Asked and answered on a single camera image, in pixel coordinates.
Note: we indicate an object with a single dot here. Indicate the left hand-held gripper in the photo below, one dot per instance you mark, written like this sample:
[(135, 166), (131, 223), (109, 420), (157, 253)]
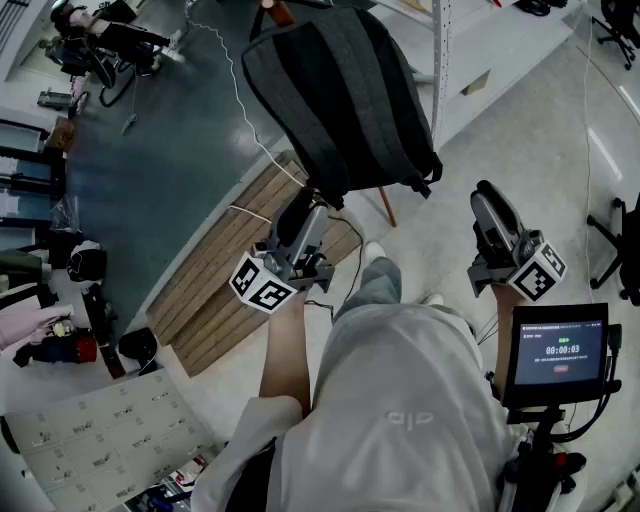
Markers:
[(265, 290)]

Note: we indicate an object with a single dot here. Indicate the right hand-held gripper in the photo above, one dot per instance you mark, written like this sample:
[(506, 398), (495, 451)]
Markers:
[(537, 272)]

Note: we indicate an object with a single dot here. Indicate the dark grey backpack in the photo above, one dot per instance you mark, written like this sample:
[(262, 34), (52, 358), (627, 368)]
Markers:
[(340, 100)]

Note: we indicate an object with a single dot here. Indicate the person's left forearm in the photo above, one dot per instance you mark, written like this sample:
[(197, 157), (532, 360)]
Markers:
[(285, 355)]

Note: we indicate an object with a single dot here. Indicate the person's right forearm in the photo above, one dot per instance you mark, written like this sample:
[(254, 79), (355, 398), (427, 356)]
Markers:
[(505, 325)]

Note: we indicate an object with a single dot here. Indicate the person's left white shoe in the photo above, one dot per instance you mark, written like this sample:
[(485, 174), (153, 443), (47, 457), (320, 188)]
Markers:
[(374, 250)]

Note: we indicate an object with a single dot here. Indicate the person's white shoe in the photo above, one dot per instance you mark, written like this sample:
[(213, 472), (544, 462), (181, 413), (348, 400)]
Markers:
[(432, 300), (374, 250)]

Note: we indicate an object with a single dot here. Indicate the person's grey trousers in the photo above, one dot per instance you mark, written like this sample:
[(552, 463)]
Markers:
[(372, 285)]

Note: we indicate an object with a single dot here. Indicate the wooden plank platform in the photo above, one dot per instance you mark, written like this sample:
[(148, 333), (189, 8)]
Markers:
[(220, 290)]

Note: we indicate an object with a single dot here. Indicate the person's right white shoe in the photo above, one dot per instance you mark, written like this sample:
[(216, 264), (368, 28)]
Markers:
[(432, 300)]

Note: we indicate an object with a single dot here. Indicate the black office chair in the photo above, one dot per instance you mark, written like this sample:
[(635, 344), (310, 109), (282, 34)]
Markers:
[(620, 30), (625, 240)]

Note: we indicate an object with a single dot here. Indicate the white metal shelf unit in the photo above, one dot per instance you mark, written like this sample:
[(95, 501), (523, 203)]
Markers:
[(480, 50)]

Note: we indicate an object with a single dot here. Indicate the black chest-mounted monitor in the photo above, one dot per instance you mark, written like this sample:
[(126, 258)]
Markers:
[(557, 350)]

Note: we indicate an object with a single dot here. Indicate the small grey floor connector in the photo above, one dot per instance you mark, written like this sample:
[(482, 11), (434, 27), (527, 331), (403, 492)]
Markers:
[(129, 125)]

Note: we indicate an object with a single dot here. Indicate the black floor bag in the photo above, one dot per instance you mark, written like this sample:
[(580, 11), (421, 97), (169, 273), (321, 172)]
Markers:
[(139, 344)]

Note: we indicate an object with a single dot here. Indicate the person's white shirt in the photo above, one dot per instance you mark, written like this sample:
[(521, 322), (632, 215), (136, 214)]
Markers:
[(390, 425)]

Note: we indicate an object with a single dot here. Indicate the black and white bag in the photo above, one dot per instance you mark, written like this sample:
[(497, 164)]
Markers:
[(87, 262)]

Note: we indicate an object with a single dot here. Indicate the black cantilever chair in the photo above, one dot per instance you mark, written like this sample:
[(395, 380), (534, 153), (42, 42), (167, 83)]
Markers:
[(117, 82)]

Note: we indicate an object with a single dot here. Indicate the clear plastic bag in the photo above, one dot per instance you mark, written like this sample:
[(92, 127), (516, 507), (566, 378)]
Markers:
[(66, 215)]

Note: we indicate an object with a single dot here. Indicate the red container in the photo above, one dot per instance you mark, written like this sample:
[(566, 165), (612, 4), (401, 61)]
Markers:
[(86, 349)]

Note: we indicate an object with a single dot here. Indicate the brown box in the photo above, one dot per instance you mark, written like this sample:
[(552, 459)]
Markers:
[(63, 134)]

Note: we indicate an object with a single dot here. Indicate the dark storage shelving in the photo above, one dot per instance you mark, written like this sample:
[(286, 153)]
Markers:
[(30, 180)]

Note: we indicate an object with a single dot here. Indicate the grey floor device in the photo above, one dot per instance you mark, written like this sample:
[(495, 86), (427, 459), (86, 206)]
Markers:
[(54, 99)]

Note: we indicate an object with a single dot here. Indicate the pink cloth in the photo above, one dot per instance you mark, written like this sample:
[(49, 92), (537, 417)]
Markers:
[(25, 325)]

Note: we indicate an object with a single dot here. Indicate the black monitor mount with red knob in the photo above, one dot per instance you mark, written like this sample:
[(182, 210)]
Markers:
[(542, 460)]

